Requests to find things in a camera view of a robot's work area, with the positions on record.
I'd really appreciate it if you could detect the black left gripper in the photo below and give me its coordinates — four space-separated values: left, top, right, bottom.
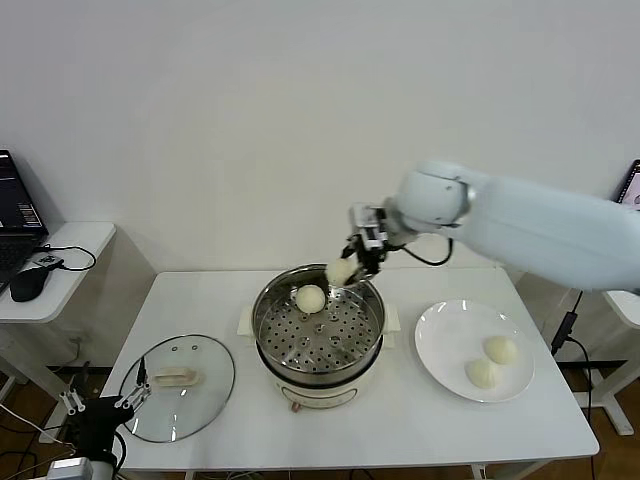
58 354 154 454

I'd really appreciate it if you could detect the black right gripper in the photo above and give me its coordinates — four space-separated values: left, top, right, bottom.
342 219 390 287

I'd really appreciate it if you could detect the white steamed baozi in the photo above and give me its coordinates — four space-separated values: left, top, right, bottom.
463 358 503 391
324 258 360 287
294 284 327 315
482 335 521 366

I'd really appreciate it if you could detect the glass lid with cream handle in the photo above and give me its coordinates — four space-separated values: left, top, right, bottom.
117 333 237 444

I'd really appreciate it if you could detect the perforated steel steamer basket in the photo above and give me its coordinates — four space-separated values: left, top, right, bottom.
251 263 387 377

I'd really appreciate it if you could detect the white round plate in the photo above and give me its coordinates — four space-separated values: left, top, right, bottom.
413 298 535 404

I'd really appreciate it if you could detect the black computer mouse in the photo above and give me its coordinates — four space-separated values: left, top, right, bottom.
10 268 50 304

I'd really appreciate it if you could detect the white electric cooker pot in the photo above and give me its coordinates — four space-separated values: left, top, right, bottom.
236 302 403 415

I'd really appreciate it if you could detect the white side table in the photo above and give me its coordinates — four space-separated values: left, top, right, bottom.
602 289 640 436
0 222 119 446

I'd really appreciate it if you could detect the black laptop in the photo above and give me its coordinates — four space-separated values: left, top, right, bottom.
0 149 51 296

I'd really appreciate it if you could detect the grey laptop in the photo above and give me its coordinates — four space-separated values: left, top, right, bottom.
617 159 640 206

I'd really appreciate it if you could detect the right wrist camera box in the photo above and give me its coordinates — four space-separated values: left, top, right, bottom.
348 202 386 229

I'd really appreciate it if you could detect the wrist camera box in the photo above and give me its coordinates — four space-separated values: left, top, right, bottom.
348 202 386 229
47 458 96 480

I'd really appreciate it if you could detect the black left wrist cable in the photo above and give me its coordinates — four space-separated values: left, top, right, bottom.
110 430 129 471

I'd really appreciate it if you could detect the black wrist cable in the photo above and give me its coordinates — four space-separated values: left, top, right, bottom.
394 237 455 266
110 430 129 471

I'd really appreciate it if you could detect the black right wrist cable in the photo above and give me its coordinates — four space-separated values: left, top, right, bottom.
394 237 455 266

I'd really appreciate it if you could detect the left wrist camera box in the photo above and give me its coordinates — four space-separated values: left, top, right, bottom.
47 458 96 480

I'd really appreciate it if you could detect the white floor cable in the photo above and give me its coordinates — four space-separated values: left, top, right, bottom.
0 402 76 454

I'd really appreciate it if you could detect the black hub cable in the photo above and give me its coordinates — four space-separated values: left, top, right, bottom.
33 243 97 274

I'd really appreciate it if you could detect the black cable adapter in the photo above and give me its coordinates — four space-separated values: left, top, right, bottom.
550 312 577 357

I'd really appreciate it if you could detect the black adapter floor cable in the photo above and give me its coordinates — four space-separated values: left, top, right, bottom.
564 334 599 451

